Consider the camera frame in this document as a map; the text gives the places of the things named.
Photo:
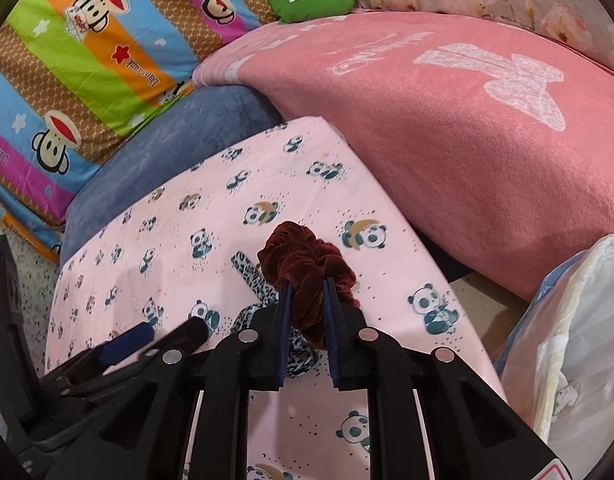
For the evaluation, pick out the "bin with white bag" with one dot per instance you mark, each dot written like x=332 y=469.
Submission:
x=587 y=335

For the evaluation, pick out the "dark red velvet scrunchie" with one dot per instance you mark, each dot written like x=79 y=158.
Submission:
x=307 y=265

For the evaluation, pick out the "colourful monkey print pillow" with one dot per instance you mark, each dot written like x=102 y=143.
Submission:
x=87 y=60

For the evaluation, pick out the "blue velvet cushion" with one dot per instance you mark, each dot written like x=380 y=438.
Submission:
x=187 y=130

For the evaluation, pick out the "pink blanket with white print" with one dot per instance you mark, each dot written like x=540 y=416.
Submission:
x=412 y=160

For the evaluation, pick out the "leopard print hair band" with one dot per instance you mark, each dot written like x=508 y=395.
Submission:
x=247 y=272

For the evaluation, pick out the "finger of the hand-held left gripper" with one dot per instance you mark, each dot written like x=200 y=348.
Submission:
x=187 y=334
x=127 y=345

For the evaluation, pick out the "pink panda-print sheet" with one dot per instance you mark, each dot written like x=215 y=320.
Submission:
x=187 y=210

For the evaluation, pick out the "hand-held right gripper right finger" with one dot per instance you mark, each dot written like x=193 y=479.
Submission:
x=332 y=315

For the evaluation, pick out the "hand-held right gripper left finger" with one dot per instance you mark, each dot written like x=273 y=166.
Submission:
x=286 y=315

